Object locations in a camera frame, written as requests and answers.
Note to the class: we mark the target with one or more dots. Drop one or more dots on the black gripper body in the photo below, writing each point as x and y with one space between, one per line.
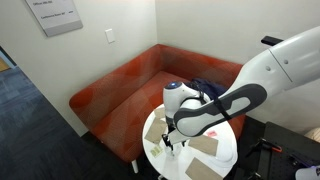
174 136

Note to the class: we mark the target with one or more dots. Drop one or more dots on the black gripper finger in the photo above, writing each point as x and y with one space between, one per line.
165 139
170 148

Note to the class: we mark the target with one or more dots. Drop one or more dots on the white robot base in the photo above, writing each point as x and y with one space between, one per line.
311 173

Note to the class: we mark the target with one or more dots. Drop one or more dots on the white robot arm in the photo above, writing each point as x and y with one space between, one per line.
288 64

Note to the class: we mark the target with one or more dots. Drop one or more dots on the clear plastic cup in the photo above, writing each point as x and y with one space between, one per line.
176 149

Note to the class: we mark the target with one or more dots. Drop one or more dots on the brown napkin far side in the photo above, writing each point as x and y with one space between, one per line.
156 131

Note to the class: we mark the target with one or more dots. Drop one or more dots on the yellow sugar packet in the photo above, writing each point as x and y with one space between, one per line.
156 151

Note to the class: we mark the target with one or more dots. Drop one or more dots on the brown napkin right side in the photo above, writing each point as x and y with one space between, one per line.
159 113

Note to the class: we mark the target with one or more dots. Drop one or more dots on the brown napkin near plate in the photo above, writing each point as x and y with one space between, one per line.
204 144

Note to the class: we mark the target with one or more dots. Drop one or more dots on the pink sugar packet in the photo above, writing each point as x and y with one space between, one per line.
211 134

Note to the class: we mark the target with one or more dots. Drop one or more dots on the brown napkin left edge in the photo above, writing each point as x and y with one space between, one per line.
197 170

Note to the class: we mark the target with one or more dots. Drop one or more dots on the dark blue backpack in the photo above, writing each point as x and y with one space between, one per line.
213 90

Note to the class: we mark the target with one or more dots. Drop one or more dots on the orange red sofa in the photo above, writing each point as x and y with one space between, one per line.
115 107

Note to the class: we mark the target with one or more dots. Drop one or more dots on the black clamp orange handle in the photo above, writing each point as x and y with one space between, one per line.
264 144

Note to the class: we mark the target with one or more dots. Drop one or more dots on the white light switch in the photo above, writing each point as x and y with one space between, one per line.
110 35

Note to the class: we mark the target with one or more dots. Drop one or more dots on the white wall sign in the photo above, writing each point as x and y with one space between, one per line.
55 16

